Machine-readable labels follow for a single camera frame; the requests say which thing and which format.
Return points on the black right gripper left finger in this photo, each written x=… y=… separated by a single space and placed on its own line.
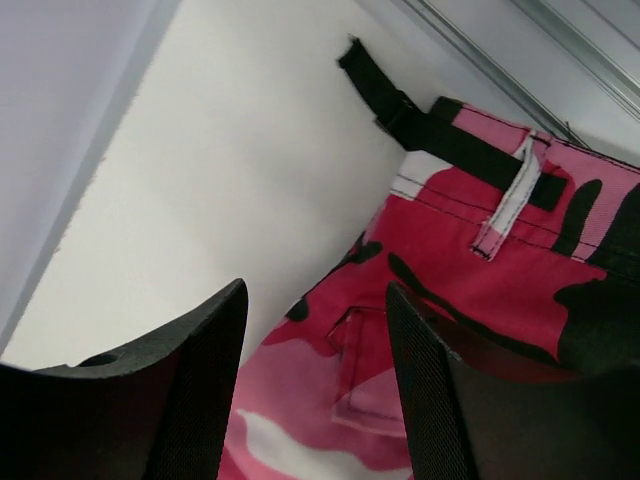
x=156 y=407

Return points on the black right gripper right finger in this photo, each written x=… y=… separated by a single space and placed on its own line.
x=476 y=410

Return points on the aluminium right side rail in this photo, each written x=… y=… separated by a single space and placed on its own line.
x=572 y=67

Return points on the pink camouflage trousers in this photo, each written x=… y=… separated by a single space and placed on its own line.
x=526 y=239

